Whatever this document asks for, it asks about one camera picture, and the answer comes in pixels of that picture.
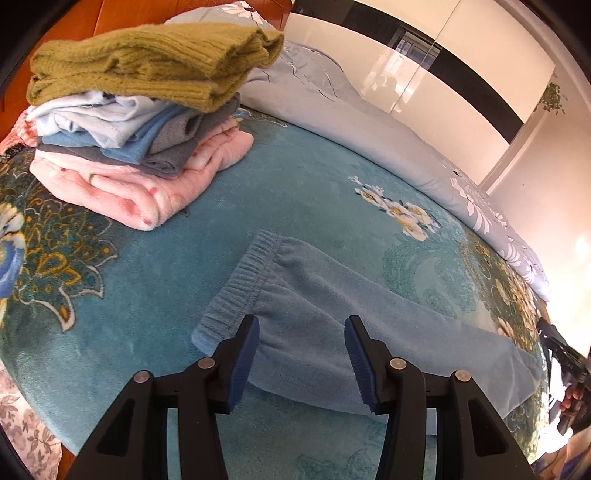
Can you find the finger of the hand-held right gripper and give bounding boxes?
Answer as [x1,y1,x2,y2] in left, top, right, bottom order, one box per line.
[537,318,591,384]

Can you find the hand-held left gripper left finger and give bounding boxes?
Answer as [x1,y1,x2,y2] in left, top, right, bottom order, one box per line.
[67,315,260,480]

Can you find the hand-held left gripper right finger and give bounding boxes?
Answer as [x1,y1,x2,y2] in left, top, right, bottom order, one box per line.
[345,315,536,480]

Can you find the light blue fleece pants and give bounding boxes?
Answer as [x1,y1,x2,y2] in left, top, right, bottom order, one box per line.
[191,229,548,437]

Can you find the teal floral bed blanket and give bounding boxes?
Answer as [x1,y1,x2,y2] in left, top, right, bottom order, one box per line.
[0,108,568,480]

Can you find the pink fleece folded garment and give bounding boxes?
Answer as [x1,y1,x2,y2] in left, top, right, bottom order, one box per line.
[28,117,254,232]

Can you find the grey folded garment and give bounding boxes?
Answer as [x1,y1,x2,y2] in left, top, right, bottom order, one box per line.
[37,104,243,180]

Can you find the grey floral bed sheet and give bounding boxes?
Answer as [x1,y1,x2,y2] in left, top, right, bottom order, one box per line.
[0,364,63,480]

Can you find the green trailing potted plant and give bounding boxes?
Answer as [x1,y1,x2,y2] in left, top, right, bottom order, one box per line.
[538,82,568,115]

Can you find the light blue daisy quilt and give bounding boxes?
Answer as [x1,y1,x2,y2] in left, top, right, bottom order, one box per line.
[164,0,552,301]

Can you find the pale blue folded garment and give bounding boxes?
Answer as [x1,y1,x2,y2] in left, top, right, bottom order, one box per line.
[25,90,178,148]

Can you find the white wardrobe with black stripe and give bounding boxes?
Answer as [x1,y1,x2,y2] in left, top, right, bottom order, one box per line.
[281,0,557,146]

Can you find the green knit sweater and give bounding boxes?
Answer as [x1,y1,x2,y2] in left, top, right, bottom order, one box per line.
[25,21,286,113]

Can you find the pink patterned cloth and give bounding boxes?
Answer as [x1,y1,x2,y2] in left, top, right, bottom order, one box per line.
[0,108,42,155]

